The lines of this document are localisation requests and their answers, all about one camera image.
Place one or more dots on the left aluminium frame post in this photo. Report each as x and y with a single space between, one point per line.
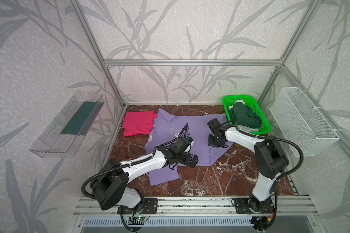
80 16

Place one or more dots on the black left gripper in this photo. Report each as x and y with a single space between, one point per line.
191 160

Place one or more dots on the folded magenta t-shirt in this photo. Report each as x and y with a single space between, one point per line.
138 123

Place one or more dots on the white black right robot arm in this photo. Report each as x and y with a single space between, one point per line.
270 157

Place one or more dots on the green circuit board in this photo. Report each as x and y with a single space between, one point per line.
139 220

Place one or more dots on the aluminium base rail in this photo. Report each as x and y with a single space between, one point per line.
202 206

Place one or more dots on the white wire mesh basket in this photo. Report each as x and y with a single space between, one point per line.
301 122

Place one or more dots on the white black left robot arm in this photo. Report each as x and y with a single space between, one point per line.
109 186

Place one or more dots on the aluminium horizontal frame bar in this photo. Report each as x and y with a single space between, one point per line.
181 62

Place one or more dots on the green plastic basket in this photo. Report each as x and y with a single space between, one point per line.
228 102

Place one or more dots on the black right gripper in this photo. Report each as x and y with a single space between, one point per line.
213 139

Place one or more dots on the clear plastic wall tray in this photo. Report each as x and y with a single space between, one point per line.
66 132

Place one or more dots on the dark green t-shirt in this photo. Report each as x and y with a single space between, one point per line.
243 115

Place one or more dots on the aluminium frame post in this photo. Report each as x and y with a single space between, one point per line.
80 16
305 21

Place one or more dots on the white t-shirt in basket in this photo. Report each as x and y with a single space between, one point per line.
240 101

